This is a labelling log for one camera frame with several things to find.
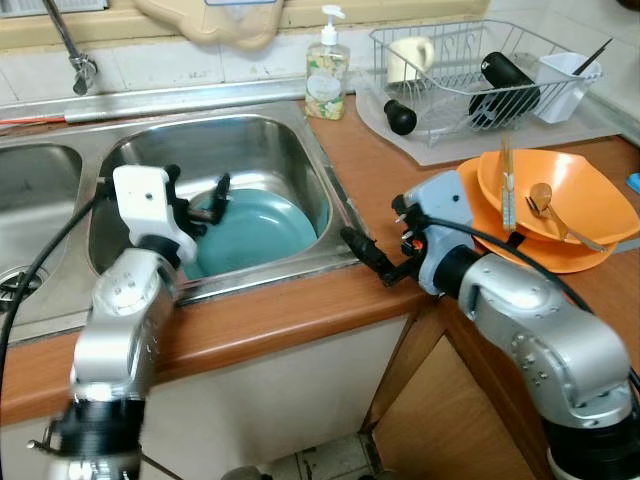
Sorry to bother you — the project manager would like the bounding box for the stainless steel double sink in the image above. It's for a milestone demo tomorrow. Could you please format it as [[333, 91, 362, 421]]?
[[0, 95, 376, 346]]

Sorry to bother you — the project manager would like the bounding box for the small black round bottle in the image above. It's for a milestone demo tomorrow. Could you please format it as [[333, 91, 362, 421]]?
[[384, 98, 418, 136]]

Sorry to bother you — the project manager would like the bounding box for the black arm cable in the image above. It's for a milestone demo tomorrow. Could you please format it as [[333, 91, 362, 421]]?
[[0, 190, 116, 401], [400, 210, 640, 396]]

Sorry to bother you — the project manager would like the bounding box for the white vent grille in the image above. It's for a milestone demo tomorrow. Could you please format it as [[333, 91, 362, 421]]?
[[0, 0, 109, 16]]

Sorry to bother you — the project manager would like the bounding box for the wire dish rack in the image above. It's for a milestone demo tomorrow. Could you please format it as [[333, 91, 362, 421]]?
[[370, 20, 604, 146]]

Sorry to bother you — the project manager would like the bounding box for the wooden chopstick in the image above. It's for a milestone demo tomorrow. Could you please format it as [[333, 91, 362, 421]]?
[[505, 135, 517, 231], [498, 133, 510, 231]]

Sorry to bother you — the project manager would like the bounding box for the large black bottle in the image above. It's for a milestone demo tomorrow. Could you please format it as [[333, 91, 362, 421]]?
[[468, 52, 541, 131]]

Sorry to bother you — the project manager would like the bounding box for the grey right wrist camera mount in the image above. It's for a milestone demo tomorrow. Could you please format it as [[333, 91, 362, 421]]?
[[400, 170, 471, 296]]

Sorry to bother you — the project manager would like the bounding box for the orange bowl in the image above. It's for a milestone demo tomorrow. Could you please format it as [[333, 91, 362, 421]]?
[[477, 150, 640, 246]]

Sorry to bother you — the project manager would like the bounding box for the metal sink drain strainer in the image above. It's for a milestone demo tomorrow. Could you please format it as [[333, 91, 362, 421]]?
[[0, 262, 46, 311]]

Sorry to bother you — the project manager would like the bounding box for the metal faucet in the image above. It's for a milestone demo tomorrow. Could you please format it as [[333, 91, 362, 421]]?
[[42, 0, 99, 96]]

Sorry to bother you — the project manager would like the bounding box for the dark thin utensil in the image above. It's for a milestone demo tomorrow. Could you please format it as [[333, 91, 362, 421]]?
[[572, 38, 614, 76]]

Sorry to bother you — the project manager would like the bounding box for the white cutlery holder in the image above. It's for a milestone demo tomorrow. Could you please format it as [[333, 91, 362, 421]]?
[[535, 53, 604, 124]]

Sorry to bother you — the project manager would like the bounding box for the soap pump bottle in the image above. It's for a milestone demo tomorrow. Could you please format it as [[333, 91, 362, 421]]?
[[305, 5, 351, 121]]

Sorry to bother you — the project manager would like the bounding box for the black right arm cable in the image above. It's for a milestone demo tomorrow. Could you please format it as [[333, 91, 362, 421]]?
[[400, 210, 640, 396]]

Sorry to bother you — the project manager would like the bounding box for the grey drain tray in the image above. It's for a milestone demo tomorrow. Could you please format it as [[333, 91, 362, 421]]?
[[355, 75, 640, 168]]

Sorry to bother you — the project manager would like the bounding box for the metal spoon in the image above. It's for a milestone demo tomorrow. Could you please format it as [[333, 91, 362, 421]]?
[[528, 183, 606, 253]]

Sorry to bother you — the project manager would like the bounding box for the teal plate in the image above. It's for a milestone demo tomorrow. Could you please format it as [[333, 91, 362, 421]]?
[[185, 188, 319, 281]]

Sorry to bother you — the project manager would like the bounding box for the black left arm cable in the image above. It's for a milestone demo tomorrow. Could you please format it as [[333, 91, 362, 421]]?
[[0, 190, 116, 401]]

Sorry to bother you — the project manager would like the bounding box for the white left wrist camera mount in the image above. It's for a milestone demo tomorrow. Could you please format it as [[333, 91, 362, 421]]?
[[112, 165, 199, 263]]

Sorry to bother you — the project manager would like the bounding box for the orange plate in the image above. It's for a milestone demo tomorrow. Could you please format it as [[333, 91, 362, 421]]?
[[457, 158, 616, 274]]

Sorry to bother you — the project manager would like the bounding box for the cream mug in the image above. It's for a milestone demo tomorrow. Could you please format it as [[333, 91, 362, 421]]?
[[387, 36, 436, 86]]

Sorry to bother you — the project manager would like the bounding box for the white cabinet front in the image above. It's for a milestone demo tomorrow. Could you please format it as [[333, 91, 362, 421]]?
[[0, 315, 421, 480]]

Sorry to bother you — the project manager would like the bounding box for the wooden cabinet door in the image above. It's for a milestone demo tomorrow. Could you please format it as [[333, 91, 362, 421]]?
[[370, 300, 561, 480]]

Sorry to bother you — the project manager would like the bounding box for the beige plastic board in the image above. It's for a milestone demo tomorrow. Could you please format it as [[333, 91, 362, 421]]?
[[133, 0, 286, 53]]

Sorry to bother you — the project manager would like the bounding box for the thin red strip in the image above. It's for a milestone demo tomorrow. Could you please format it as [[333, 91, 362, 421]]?
[[0, 113, 66, 128]]

